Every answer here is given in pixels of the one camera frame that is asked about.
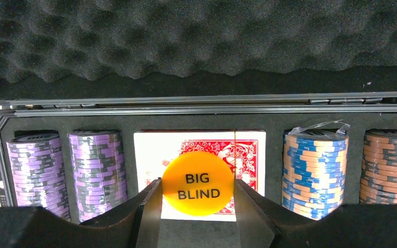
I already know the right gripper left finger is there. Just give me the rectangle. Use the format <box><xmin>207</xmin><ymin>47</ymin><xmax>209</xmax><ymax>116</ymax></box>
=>
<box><xmin>0</xmin><ymin>178</ymin><xmax>162</xmax><ymax>247</ymax></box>

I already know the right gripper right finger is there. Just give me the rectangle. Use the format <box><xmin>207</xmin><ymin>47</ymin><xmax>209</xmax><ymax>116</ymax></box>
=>
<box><xmin>234</xmin><ymin>179</ymin><xmax>397</xmax><ymax>247</ymax></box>

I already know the orange big blind button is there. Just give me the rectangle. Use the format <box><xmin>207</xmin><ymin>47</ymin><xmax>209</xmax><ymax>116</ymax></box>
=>
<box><xmin>161</xmin><ymin>151</ymin><xmax>235</xmax><ymax>216</ymax></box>

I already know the brown poker chip stack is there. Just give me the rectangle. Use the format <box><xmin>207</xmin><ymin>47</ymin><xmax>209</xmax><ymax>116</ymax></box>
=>
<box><xmin>359</xmin><ymin>129</ymin><xmax>397</xmax><ymax>204</ymax></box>

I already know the black poker set case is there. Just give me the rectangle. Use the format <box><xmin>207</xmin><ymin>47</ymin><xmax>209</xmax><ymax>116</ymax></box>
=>
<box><xmin>0</xmin><ymin>0</ymin><xmax>397</xmax><ymax>248</ymax></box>

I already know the red card deck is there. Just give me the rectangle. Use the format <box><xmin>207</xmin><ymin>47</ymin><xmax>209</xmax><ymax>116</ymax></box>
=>
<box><xmin>133</xmin><ymin>129</ymin><xmax>267</xmax><ymax>223</ymax></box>

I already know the orange purple chip stack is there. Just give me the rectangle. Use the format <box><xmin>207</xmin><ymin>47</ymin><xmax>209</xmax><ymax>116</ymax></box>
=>
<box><xmin>68</xmin><ymin>130</ymin><xmax>128</xmax><ymax>222</ymax></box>

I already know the tan chip stack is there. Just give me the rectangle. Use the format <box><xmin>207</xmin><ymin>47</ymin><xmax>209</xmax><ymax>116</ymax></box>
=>
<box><xmin>281</xmin><ymin>120</ymin><xmax>350</xmax><ymax>220</ymax></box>

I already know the green purple chip stack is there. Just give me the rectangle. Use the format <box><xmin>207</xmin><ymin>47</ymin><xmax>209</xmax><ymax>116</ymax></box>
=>
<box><xmin>6</xmin><ymin>132</ymin><xmax>70</xmax><ymax>221</ymax></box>

